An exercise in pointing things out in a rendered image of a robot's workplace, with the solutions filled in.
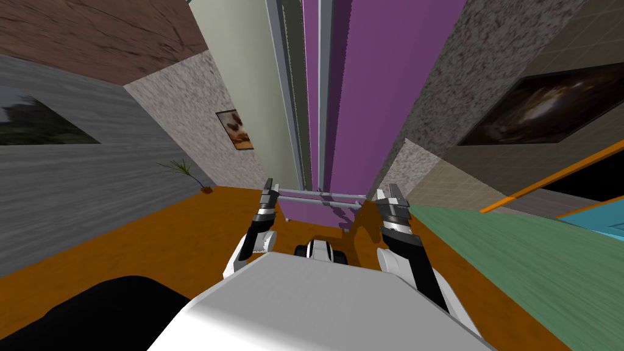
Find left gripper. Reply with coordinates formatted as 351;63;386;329
258;178;280;213

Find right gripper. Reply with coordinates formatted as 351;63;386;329
375;183;411;222

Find green potted plant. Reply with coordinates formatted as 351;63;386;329
155;158;216;196

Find purple door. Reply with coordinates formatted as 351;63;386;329
278;0;467;230

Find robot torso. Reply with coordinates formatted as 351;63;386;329
146;237;499;351

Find grey bar handle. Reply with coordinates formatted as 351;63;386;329
275;188;368;211

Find brown framed wall picture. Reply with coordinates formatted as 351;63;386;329
215;109;255;152

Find large dark wall picture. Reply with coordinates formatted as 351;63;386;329
457;62;624;147

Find dark green wall picture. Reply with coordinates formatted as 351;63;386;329
0;85;102;147

